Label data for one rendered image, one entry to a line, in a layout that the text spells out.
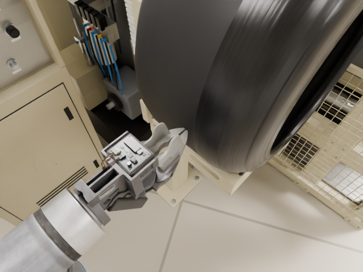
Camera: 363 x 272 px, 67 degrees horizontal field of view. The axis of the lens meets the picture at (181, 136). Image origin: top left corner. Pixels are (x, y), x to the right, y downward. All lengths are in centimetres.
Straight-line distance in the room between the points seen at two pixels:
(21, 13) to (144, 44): 60
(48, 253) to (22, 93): 76
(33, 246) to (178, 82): 30
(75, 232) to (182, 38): 31
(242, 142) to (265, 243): 127
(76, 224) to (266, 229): 141
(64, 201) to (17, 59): 74
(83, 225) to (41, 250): 5
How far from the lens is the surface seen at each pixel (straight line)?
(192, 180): 173
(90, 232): 41
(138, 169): 40
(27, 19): 104
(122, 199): 46
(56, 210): 41
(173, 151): 47
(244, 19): 38
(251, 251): 166
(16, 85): 112
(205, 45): 41
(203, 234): 164
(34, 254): 41
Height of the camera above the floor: 159
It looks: 56 degrees down
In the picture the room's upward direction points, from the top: straight up
